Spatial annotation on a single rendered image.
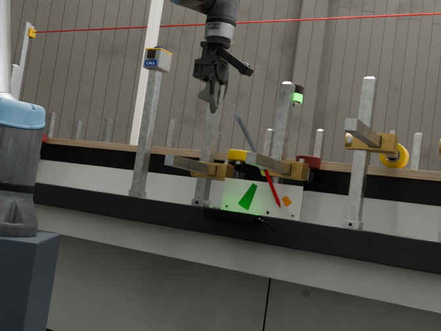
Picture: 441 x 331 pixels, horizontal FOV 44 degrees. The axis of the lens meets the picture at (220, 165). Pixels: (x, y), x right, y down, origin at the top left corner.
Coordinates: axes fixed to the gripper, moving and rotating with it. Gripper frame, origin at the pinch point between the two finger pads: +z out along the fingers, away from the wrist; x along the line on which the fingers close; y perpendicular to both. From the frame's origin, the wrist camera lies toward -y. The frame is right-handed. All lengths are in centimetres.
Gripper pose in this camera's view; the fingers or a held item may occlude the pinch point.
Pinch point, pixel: (215, 108)
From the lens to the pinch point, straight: 160.2
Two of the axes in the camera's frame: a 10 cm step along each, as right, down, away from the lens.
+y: -8.7, -0.9, 4.8
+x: -4.7, -1.2, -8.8
